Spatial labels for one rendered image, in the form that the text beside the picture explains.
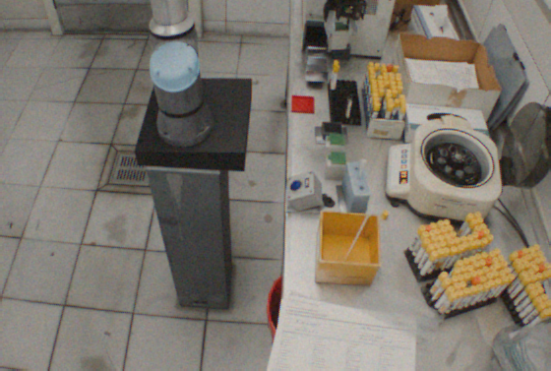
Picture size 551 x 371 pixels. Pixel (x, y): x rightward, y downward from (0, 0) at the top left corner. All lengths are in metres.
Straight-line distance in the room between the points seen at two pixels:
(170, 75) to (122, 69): 1.93
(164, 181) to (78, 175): 1.23
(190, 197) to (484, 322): 0.83
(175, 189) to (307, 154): 0.37
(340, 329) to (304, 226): 0.28
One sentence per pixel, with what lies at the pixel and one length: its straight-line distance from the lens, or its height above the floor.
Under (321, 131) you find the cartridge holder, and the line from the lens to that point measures 1.42.
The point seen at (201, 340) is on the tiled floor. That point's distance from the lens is 2.03.
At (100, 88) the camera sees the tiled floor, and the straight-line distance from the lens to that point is 3.00.
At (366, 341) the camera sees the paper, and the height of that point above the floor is 0.89.
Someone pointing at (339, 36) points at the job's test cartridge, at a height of 1.10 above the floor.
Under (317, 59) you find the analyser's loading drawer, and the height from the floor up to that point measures 0.94.
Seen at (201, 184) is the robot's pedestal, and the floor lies 0.82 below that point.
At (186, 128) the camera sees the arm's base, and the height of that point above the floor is 1.00.
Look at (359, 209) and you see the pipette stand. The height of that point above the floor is 0.92.
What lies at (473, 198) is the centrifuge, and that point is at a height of 0.99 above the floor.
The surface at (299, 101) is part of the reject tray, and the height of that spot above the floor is 0.88.
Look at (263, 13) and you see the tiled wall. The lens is 3.19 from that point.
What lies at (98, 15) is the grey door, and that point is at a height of 0.16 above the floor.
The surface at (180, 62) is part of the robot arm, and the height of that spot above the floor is 1.17.
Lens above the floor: 1.90
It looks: 50 degrees down
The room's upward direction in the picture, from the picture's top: 5 degrees clockwise
